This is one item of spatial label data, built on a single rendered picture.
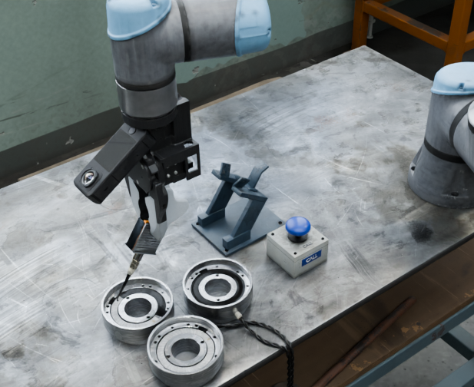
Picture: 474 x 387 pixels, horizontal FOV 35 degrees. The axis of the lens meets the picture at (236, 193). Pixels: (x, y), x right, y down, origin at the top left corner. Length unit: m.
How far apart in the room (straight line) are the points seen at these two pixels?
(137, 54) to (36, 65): 1.82
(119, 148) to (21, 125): 1.83
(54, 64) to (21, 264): 1.55
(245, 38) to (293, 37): 2.43
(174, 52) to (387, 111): 0.77
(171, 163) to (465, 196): 0.57
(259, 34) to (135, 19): 0.15
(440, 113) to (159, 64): 0.54
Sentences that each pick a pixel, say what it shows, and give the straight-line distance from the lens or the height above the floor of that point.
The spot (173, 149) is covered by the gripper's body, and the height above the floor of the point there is 1.07.
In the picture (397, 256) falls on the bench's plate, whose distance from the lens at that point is 1.25.
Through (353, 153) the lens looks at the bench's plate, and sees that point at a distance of 1.46.
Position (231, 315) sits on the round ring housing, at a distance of 1.11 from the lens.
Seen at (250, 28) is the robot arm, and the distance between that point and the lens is 0.92.
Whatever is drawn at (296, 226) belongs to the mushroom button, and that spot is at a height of 0.87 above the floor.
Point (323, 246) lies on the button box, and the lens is 1.20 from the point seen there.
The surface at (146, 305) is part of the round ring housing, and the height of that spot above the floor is 0.82.
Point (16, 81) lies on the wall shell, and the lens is 2.71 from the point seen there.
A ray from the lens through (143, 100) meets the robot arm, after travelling 0.93.
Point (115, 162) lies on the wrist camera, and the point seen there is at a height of 1.08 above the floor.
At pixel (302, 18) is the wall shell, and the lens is 3.34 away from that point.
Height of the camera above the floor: 1.64
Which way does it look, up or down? 38 degrees down
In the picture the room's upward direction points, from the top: 1 degrees counter-clockwise
